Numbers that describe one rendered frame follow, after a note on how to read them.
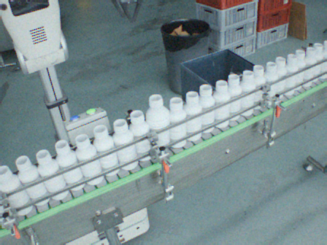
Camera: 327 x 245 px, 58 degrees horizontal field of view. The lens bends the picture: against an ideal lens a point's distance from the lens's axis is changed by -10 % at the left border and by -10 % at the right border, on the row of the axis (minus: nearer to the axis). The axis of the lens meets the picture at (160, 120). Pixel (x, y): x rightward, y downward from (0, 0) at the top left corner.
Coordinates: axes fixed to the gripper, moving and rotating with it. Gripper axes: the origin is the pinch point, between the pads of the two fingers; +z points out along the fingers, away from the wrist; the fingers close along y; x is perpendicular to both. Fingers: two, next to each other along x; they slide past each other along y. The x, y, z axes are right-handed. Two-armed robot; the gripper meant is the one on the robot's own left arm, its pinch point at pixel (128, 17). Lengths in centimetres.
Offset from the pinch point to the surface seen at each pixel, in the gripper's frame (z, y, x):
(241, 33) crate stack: 105, 165, -192
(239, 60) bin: 47, 30, -70
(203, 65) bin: 50, 40, -53
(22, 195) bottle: 33, -18, 45
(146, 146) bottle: 34.1, -17.1, 6.4
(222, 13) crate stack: 74, 160, -161
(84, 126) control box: 30.0, -2.2, 20.5
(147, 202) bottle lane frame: 56, -20, 10
